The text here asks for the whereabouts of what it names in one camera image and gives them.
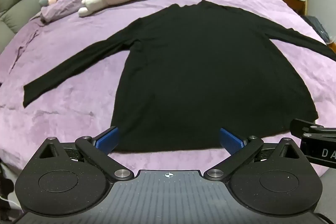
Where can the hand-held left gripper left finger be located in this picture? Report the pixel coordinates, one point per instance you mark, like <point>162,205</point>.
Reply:
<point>108,138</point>

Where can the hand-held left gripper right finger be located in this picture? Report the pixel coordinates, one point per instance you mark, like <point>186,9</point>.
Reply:
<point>231,140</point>

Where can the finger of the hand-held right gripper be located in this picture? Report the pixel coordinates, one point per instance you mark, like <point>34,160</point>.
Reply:
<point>302,125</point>

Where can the black long-sleeve shirt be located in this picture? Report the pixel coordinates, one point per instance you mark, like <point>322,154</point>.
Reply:
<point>199,69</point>

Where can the purple bed sheet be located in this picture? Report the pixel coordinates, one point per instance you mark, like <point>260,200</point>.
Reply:
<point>65,113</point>

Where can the dark grey bag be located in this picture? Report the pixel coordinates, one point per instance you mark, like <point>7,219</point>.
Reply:
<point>316,28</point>

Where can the grey padded headboard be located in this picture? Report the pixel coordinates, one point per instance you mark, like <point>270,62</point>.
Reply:
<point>15,3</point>

